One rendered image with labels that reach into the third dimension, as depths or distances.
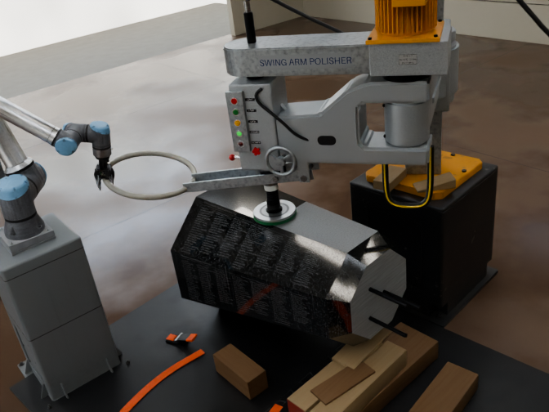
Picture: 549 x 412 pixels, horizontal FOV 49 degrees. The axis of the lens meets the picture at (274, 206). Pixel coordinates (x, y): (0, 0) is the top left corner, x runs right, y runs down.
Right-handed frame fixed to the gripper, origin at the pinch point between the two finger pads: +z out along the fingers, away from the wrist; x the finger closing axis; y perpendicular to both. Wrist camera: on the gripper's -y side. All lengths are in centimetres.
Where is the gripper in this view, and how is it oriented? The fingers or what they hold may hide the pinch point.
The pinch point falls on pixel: (105, 186)
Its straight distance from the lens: 323.3
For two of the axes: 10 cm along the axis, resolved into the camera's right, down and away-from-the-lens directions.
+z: -0.8, 8.4, 5.3
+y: 2.2, 5.3, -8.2
